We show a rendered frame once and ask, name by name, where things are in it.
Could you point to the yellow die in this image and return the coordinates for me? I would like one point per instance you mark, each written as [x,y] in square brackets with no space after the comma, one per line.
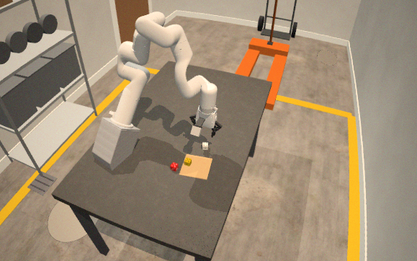
[187,161]

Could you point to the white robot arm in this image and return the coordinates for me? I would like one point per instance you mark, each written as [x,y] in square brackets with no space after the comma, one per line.
[132,56]

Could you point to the peach flat mat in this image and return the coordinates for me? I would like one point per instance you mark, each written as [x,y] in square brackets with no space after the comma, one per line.
[199,167]

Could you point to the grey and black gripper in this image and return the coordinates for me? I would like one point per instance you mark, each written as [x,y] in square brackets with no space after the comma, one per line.
[210,120]

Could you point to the red die with white pips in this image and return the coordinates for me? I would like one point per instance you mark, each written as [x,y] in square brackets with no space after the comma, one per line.
[174,166]

